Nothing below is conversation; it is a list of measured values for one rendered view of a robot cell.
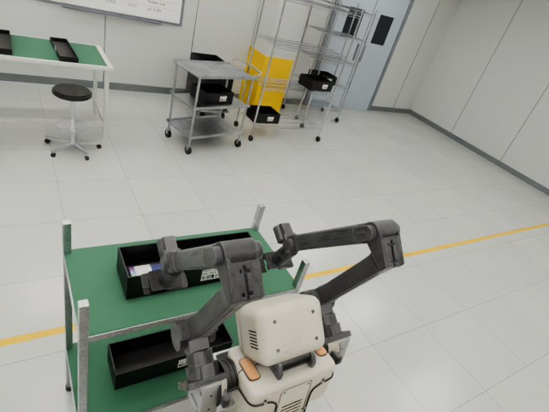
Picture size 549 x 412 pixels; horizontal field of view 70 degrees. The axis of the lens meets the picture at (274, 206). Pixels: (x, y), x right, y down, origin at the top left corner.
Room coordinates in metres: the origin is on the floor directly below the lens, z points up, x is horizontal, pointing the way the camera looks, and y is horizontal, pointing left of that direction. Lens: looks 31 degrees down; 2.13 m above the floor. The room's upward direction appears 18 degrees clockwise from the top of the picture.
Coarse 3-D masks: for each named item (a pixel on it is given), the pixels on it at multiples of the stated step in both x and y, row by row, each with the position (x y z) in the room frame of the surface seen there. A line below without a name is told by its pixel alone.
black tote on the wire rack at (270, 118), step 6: (252, 108) 5.37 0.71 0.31; (264, 108) 5.49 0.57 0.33; (270, 108) 5.53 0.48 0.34; (246, 114) 5.26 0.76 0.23; (252, 114) 5.13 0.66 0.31; (258, 114) 5.10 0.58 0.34; (264, 114) 5.16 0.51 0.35; (270, 114) 5.22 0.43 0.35; (276, 114) 5.28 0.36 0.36; (252, 120) 5.10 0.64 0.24; (258, 120) 5.12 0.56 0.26; (264, 120) 5.17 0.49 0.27; (270, 120) 5.24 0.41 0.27; (276, 120) 5.30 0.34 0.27
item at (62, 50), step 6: (54, 42) 3.98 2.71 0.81; (60, 42) 4.05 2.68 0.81; (66, 42) 4.08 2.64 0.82; (54, 48) 3.77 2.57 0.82; (60, 48) 3.85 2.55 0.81; (66, 48) 3.90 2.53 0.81; (72, 48) 3.84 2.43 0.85; (60, 54) 3.69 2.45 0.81; (66, 54) 3.74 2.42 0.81; (72, 54) 3.79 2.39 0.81; (60, 60) 3.53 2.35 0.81; (66, 60) 3.57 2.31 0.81; (72, 60) 3.60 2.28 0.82
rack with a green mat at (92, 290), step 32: (64, 224) 1.11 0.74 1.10; (256, 224) 1.65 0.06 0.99; (64, 256) 1.10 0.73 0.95; (96, 256) 1.15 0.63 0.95; (64, 288) 1.10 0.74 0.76; (96, 288) 0.99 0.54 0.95; (192, 288) 1.14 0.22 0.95; (288, 288) 1.31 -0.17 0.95; (96, 320) 0.86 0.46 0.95; (128, 320) 0.90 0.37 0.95; (160, 320) 0.94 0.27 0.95; (96, 352) 1.13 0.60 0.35; (96, 384) 0.99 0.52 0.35; (160, 384) 1.08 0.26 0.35
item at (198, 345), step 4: (180, 320) 0.71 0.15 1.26; (184, 320) 0.71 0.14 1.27; (188, 340) 0.66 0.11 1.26; (192, 340) 0.66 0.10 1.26; (196, 340) 0.67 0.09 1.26; (200, 340) 0.67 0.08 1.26; (204, 340) 0.68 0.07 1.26; (188, 344) 0.65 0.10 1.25; (192, 344) 0.66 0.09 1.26; (196, 344) 0.66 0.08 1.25; (200, 344) 0.67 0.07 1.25; (204, 344) 0.67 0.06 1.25; (208, 344) 0.68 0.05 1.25; (188, 348) 0.65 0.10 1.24; (192, 348) 0.65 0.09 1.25; (196, 348) 0.65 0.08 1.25; (200, 348) 0.66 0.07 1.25; (204, 348) 0.66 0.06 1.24; (188, 352) 0.65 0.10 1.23; (192, 352) 0.64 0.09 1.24
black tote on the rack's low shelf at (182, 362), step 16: (144, 336) 1.22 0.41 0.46; (160, 336) 1.27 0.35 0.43; (224, 336) 1.40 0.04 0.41; (112, 352) 1.13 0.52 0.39; (128, 352) 1.18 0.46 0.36; (144, 352) 1.20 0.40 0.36; (160, 352) 1.23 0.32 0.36; (176, 352) 1.26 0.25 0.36; (112, 368) 1.04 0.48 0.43; (128, 368) 1.10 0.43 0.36; (144, 368) 1.06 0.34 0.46; (160, 368) 1.11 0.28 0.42; (176, 368) 1.17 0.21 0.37; (128, 384) 1.02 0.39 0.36
